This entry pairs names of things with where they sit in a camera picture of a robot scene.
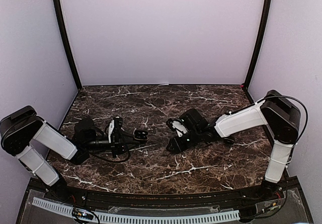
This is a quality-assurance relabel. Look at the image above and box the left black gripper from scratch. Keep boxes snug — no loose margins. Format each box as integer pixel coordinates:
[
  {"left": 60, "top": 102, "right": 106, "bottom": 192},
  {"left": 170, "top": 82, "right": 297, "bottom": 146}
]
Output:
[{"left": 85, "top": 130, "right": 139, "bottom": 158}]

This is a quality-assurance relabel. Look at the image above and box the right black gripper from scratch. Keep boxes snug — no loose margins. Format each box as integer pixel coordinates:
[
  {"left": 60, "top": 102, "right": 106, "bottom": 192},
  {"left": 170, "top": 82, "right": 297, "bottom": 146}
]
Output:
[{"left": 167, "top": 128, "right": 202, "bottom": 154}]

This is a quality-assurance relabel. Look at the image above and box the black charging case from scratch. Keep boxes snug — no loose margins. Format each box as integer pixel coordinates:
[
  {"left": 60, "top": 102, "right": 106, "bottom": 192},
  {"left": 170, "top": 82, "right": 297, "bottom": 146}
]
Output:
[
  {"left": 133, "top": 129, "right": 148, "bottom": 141},
  {"left": 223, "top": 138, "right": 235, "bottom": 145}
]

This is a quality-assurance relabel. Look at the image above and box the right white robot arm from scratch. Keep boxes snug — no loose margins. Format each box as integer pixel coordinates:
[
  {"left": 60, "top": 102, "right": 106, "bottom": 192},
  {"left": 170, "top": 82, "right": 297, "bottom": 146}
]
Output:
[{"left": 166, "top": 90, "right": 305, "bottom": 201}]

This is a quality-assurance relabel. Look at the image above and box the black closed charging case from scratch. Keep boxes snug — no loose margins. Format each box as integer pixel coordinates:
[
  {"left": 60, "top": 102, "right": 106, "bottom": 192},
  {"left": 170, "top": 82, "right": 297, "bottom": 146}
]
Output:
[{"left": 223, "top": 138, "right": 235, "bottom": 145}]

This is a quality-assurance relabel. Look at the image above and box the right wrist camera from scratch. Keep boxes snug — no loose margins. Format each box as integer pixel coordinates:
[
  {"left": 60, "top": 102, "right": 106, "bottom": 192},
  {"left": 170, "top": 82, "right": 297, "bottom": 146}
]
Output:
[{"left": 166, "top": 118, "right": 188, "bottom": 137}]

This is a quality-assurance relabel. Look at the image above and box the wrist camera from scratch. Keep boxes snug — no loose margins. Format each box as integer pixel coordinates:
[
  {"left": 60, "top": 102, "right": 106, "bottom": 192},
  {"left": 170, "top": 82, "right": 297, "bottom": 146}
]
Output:
[
  {"left": 104, "top": 116, "right": 123, "bottom": 143},
  {"left": 166, "top": 118, "right": 188, "bottom": 137}
]

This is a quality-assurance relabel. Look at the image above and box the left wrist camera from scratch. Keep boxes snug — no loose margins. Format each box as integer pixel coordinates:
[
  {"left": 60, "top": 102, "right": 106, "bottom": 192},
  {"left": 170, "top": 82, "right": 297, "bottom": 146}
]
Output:
[{"left": 104, "top": 116, "right": 123, "bottom": 143}]

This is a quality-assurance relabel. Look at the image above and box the black front rail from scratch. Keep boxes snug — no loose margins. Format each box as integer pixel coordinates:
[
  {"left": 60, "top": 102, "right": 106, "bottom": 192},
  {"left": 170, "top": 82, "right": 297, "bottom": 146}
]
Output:
[{"left": 66, "top": 186, "right": 263, "bottom": 208}]

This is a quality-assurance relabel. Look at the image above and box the white slotted cable duct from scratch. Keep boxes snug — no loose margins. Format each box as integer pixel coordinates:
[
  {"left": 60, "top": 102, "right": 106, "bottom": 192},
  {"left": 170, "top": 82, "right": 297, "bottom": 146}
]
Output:
[{"left": 32, "top": 197, "right": 240, "bottom": 223}]

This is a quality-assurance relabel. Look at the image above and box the left black frame post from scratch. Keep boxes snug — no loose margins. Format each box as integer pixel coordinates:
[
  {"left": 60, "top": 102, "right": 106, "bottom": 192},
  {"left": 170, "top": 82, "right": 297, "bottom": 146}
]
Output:
[{"left": 53, "top": 0, "right": 83, "bottom": 91}]

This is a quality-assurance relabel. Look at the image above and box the black frame post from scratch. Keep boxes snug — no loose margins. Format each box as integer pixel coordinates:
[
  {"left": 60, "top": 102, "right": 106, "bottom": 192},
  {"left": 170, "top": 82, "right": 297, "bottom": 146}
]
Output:
[
  {"left": 243, "top": 0, "right": 271, "bottom": 91},
  {"left": 53, "top": 0, "right": 83, "bottom": 91}
]

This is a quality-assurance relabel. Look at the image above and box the right black frame post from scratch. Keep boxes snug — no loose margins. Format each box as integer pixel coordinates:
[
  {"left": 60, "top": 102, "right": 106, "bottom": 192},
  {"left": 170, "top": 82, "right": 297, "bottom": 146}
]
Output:
[{"left": 243, "top": 0, "right": 271, "bottom": 91}]

